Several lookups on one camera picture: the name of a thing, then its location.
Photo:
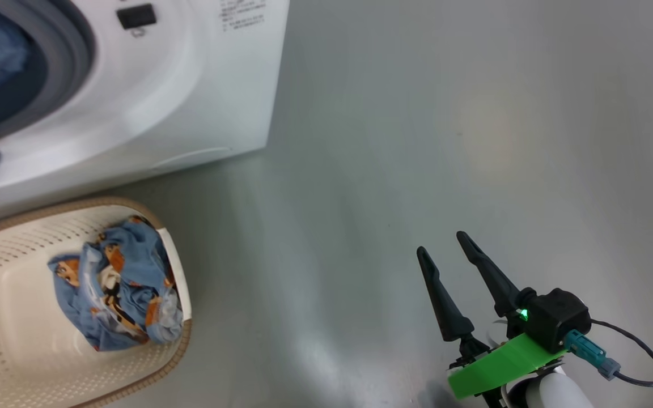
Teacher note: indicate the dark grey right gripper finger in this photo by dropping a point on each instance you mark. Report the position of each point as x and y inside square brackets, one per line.
[491, 275]
[445, 306]

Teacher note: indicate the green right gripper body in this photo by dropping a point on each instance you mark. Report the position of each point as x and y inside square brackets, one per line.
[496, 365]

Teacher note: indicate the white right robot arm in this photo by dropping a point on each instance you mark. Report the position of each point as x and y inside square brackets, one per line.
[559, 394]

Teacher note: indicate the white front-load washing machine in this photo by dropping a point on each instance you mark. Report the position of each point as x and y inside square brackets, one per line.
[190, 96]

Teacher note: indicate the cream perforated laundry basket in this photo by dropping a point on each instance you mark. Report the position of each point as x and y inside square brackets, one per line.
[9, 317]

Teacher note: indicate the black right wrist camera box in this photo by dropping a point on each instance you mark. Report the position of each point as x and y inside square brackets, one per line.
[559, 317]

